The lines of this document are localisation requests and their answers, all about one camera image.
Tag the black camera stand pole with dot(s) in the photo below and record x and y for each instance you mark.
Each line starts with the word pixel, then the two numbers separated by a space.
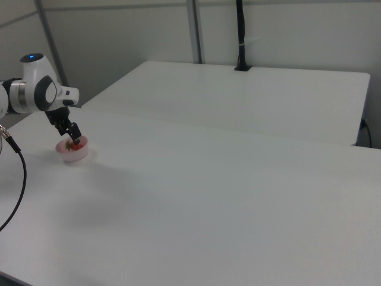
pixel 240 24

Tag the grey partition rail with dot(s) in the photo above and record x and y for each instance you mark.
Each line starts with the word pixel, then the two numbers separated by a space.
pixel 268 6

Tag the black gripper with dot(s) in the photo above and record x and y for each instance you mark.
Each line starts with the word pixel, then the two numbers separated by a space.
pixel 58 116

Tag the grey partition post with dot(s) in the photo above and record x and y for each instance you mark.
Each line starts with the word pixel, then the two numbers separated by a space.
pixel 195 29

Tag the pink plastic bowl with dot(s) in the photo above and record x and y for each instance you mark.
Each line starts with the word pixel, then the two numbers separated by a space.
pixel 76 155

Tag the red strawberry with green leaves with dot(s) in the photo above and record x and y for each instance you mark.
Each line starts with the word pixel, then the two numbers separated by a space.
pixel 77 146

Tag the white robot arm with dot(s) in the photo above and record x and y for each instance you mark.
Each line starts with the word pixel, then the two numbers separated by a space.
pixel 32 74

